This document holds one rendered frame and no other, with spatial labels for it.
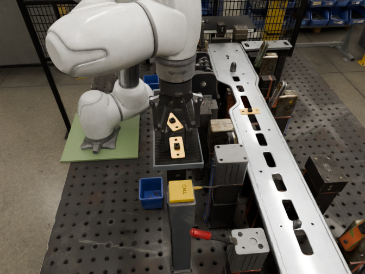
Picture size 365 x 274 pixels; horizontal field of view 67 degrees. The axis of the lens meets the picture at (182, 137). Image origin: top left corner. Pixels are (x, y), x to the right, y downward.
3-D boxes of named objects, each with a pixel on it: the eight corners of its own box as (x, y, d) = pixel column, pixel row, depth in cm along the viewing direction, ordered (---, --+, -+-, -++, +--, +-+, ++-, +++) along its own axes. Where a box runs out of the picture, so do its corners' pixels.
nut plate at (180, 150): (184, 157, 77) (185, 154, 76) (171, 159, 77) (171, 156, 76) (181, 137, 83) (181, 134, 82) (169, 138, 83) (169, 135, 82)
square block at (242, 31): (240, 81, 190) (249, 29, 165) (228, 81, 189) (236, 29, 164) (237, 74, 196) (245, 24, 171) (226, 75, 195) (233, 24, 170)
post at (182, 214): (192, 272, 99) (197, 205, 68) (171, 274, 98) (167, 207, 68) (190, 251, 104) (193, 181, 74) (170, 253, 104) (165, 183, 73)
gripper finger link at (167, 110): (175, 101, 66) (169, 100, 65) (164, 135, 73) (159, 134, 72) (174, 91, 69) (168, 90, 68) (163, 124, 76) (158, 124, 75)
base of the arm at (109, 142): (77, 155, 138) (75, 147, 134) (88, 126, 154) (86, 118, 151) (114, 155, 138) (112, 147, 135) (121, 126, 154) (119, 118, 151)
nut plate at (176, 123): (183, 128, 86) (183, 124, 85) (173, 131, 85) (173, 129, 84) (171, 113, 92) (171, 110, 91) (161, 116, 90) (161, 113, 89)
